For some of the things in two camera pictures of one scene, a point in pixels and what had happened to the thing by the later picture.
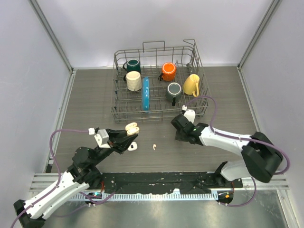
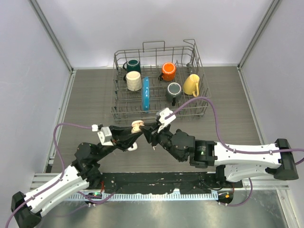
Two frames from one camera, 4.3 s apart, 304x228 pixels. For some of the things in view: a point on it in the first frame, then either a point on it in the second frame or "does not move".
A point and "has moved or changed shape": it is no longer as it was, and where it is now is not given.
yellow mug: (191, 85) does not move
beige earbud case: (131, 128) has moved or changed shape
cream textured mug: (133, 80) does not move
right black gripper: (178, 137) -> (151, 134)
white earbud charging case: (133, 147) does not move
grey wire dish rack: (156, 82) does not move
